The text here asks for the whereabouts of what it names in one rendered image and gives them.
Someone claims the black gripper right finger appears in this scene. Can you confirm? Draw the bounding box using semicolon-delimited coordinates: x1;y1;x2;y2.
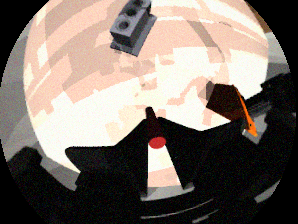
158;117;246;190

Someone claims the red peg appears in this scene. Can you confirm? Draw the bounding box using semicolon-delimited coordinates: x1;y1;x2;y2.
145;107;166;149

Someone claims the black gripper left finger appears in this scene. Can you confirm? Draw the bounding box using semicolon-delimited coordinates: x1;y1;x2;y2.
64;119;149;197

